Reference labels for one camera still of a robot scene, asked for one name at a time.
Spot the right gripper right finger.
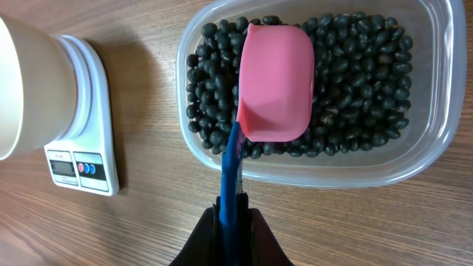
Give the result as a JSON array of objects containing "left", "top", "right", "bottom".
[{"left": 237, "top": 193, "right": 293, "bottom": 266}]

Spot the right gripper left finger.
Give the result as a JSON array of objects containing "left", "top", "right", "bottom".
[{"left": 170, "top": 197, "right": 220, "bottom": 266}]

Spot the pink scoop blue handle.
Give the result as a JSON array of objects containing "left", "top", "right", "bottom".
[{"left": 219, "top": 24, "right": 315, "bottom": 265}]

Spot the white digital kitchen scale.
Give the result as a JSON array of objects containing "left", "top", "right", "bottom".
[{"left": 44, "top": 35, "right": 120, "bottom": 197}]

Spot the white bowl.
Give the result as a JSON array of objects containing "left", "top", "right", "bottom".
[{"left": 1, "top": 13, "right": 77, "bottom": 160}]

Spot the black beans pile in container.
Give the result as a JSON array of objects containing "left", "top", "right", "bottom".
[{"left": 186, "top": 12, "right": 413, "bottom": 159}]

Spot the clear plastic container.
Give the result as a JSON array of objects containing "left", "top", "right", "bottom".
[{"left": 175, "top": 0, "right": 468, "bottom": 190}]

